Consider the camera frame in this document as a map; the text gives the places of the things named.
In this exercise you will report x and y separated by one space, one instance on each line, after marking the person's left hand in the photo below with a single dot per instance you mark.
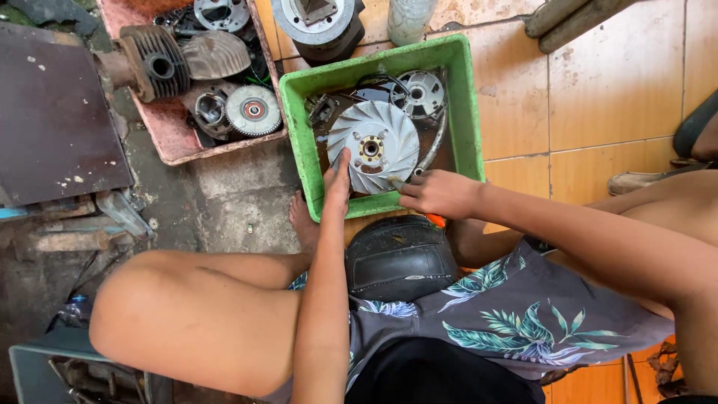
337 191

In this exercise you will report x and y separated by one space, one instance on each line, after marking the person's right hand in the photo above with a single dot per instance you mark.
449 193

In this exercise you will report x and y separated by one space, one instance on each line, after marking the person's right fingers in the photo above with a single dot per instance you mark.
412 193

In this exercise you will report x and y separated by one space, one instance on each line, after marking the person's left fingers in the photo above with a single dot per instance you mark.
341 165

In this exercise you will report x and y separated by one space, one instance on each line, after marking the silver finned flywheel fan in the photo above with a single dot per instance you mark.
392 129

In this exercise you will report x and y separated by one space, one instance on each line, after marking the curved metal pipe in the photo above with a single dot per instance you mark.
438 143

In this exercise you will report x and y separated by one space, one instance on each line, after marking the small dark metal part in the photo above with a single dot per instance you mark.
322 109

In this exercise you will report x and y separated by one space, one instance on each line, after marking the black worn rubber tyre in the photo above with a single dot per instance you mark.
398 258

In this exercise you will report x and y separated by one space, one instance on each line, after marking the person's left foot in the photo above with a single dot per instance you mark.
304 224

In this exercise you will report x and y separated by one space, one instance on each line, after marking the person's right leg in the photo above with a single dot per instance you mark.
482 244

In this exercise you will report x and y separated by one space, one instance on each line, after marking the person's leg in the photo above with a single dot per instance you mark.
482 244
196 314

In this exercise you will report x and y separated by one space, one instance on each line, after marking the round toothed clutch disc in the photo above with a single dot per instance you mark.
254 109

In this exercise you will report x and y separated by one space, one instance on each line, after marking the green plastic tub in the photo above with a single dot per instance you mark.
463 101

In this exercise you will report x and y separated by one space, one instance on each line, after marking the round silver stator plate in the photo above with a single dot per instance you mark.
431 84

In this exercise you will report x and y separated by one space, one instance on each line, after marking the large round black engine part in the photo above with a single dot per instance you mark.
319 36

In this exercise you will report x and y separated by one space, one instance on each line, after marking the grey metal engine casing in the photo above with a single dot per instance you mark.
208 109

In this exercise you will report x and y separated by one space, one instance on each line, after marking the grey floral shorts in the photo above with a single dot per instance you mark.
505 314

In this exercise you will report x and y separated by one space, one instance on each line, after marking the clear plastic bottle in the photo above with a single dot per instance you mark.
409 22

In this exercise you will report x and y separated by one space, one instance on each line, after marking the grey finned cylinder head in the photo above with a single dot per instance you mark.
216 56

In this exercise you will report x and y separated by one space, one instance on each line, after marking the pink plastic tray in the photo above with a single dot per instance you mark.
162 120

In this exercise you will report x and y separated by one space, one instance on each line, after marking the black shirt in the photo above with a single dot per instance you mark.
437 376

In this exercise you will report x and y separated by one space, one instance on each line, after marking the round metal plate with holes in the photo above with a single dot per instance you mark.
225 21

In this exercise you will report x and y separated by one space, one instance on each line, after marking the person's left leg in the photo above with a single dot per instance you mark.
196 314

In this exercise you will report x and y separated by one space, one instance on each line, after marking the beige sandal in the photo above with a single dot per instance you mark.
634 180

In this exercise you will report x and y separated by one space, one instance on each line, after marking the grey wooden stick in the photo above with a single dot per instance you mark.
552 17
583 25

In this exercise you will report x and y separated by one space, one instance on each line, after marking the rusty finned engine cylinder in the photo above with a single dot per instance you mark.
137 50

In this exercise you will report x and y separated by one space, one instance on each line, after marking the heap of rusty metal scrap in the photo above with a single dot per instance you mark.
67 235

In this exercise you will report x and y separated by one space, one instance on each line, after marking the black rubber sandal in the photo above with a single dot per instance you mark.
687 126

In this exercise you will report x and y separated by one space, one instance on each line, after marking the brown flat board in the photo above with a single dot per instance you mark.
50 123

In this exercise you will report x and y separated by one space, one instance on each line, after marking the small crumpled plastic bottle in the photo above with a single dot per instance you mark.
76 311

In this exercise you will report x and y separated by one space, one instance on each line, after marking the grey metal toolbox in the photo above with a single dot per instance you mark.
33 364

